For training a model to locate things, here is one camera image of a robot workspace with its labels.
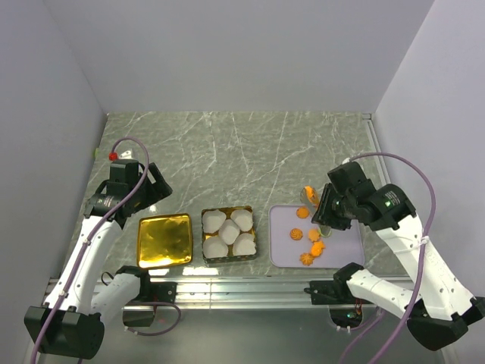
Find white paper cup centre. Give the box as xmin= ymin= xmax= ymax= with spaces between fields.
xmin=218 ymin=219 xmax=240 ymax=245

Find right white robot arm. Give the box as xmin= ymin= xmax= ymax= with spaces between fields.
xmin=311 ymin=162 xmax=484 ymax=351

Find white paper cup front-right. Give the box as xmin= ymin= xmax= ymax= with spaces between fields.
xmin=233 ymin=233 xmax=256 ymax=256

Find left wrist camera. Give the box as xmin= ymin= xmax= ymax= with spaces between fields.
xmin=108 ymin=149 xmax=134 ymax=162

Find white paper cup back-right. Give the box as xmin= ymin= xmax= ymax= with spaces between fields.
xmin=230 ymin=209 xmax=253 ymax=232

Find green christmas cookie tin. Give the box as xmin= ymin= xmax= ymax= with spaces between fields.
xmin=201 ymin=206 xmax=258 ymax=265

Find gold tin lid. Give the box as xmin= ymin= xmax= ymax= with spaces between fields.
xmin=136 ymin=213 xmax=193 ymax=269

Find lilac plastic tray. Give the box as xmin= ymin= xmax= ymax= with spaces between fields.
xmin=268 ymin=205 xmax=365 ymax=269

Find metal tongs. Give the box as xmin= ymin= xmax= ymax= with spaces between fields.
xmin=300 ymin=185 xmax=332 ymax=237

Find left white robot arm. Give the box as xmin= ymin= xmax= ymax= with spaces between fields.
xmin=23 ymin=159 xmax=173 ymax=359

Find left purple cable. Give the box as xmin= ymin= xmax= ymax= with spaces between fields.
xmin=29 ymin=136 xmax=183 ymax=364

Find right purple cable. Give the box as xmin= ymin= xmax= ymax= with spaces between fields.
xmin=336 ymin=152 xmax=435 ymax=364

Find white paper cup front-left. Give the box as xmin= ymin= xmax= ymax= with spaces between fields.
xmin=202 ymin=237 xmax=229 ymax=259

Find purple cable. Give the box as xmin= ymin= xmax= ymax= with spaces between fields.
xmin=29 ymin=136 xmax=183 ymax=364
xmin=336 ymin=152 xmax=435 ymax=364

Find flower shaped cookie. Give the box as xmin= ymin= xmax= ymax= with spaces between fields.
xmin=308 ymin=229 xmax=321 ymax=242

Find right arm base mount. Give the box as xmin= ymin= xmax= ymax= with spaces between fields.
xmin=304 ymin=281 xmax=363 ymax=331

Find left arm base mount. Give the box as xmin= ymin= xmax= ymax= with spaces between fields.
xmin=122 ymin=281 xmax=177 ymax=328

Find aluminium rail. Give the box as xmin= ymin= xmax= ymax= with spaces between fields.
xmin=151 ymin=275 xmax=333 ymax=309

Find white paper cup back-left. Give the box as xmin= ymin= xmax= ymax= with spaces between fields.
xmin=202 ymin=209 xmax=227 ymax=234

